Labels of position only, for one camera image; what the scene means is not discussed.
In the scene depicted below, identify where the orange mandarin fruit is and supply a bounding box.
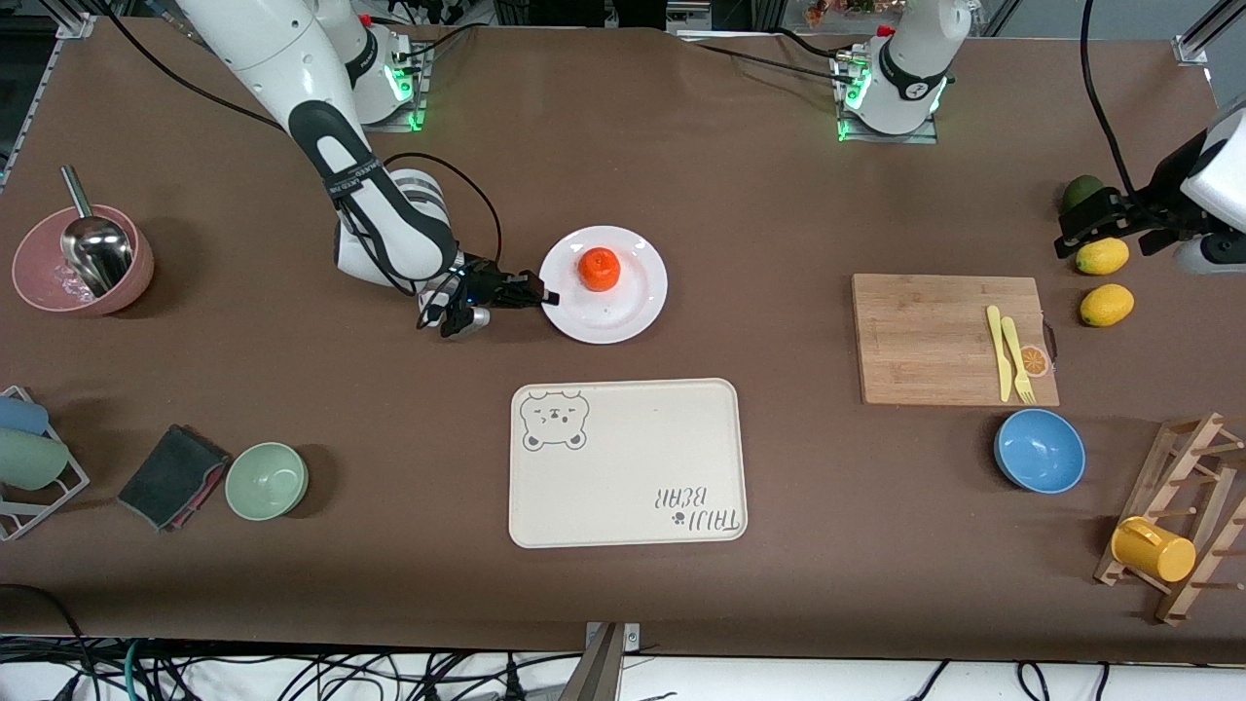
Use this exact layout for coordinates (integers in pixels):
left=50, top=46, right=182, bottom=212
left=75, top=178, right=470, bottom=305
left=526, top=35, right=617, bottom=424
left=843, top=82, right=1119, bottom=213
left=577, top=247, right=622, bottom=292

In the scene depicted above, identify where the white round plate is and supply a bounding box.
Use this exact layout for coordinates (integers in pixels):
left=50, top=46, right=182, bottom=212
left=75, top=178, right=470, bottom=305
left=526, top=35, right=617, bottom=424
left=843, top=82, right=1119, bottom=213
left=538, top=226, right=670, bottom=346

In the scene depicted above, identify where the yellow lemon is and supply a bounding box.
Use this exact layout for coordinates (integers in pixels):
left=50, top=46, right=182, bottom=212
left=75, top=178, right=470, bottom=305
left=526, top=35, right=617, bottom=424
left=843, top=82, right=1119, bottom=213
left=1080, top=283, right=1135, bottom=328
left=1076, top=237, right=1130, bottom=276

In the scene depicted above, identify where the yellow plastic fork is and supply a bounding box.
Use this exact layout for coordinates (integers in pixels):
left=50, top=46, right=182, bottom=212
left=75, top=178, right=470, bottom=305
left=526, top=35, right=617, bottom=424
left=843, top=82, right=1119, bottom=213
left=1001, top=316, right=1038, bottom=405

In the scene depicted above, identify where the yellow plastic knife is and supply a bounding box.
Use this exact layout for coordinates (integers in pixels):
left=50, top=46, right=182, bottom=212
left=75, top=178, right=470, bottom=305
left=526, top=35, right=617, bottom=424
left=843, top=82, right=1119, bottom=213
left=986, top=305, right=1014, bottom=403

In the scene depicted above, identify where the aluminium corner profile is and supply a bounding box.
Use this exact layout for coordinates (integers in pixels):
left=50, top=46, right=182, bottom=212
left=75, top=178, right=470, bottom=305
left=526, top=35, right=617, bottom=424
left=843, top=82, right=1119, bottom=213
left=1173, top=0, right=1246, bottom=67

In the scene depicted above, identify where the cream tray with bear print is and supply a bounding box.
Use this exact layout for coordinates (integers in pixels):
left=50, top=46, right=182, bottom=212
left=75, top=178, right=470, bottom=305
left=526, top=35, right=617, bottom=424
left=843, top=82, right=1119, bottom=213
left=509, top=378, right=749, bottom=549

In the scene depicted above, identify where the bamboo cutting board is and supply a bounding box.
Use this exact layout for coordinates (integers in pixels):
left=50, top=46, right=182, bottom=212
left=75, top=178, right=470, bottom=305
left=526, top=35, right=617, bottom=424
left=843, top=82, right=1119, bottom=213
left=852, top=274, right=1061, bottom=408

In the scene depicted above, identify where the wooden peg drying rack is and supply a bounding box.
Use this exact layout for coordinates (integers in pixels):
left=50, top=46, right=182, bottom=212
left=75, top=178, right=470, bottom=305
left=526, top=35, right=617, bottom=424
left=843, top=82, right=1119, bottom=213
left=1093, top=412, right=1246, bottom=626

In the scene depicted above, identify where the blue plastic bowl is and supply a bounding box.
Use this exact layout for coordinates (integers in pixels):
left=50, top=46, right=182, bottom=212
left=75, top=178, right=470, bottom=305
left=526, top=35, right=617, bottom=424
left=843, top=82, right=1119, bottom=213
left=994, top=408, right=1086, bottom=495

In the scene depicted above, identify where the green plastic bowl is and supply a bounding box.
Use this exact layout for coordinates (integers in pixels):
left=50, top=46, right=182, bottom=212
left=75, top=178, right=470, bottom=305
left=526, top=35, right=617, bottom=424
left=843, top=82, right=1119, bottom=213
left=225, top=442, right=310, bottom=522

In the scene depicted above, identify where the yellow plastic mug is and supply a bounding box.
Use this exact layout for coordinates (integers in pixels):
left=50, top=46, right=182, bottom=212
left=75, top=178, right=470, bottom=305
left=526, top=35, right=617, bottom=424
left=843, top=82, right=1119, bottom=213
left=1111, top=516, right=1197, bottom=583

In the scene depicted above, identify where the dark folded cloth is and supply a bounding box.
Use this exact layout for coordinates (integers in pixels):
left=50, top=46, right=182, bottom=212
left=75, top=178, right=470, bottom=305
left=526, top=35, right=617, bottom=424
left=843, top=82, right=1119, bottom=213
left=117, top=424, right=232, bottom=533

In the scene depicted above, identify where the metal scoop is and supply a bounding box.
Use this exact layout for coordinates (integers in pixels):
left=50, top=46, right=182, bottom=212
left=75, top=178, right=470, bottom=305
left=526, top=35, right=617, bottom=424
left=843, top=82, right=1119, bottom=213
left=60, top=166, right=134, bottom=298

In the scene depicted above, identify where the pink bowl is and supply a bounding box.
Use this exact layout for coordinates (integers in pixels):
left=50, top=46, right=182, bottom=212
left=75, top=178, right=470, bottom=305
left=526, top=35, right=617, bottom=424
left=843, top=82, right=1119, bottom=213
left=12, top=204, right=155, bottom=315

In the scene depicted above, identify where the blue plastic cup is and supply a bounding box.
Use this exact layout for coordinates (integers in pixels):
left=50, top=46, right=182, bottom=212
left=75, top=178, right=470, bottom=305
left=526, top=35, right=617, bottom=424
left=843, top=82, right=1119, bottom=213
left=0, top=395, right=50, bottom=436

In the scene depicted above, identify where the green plastic cup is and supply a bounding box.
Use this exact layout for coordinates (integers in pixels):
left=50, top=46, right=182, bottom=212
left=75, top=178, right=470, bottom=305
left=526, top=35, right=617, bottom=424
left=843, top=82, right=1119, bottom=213
left=0, top=428, right=71, bottom=491

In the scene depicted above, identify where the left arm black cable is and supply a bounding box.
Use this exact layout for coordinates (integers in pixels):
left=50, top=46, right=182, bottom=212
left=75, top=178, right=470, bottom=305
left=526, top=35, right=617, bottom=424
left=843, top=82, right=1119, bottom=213
left=1079, top=0, right=1154, bottom=215

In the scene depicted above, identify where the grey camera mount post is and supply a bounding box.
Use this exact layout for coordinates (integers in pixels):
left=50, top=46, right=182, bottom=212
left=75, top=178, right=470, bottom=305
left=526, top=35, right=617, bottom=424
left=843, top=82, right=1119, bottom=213
left=558, top=621, right=641, bottom=701

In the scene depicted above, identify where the white wire cup rack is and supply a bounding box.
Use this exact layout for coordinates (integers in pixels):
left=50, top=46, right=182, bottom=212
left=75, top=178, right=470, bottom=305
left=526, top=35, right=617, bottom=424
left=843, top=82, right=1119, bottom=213
left=0, top=386, right=91, bottom=542

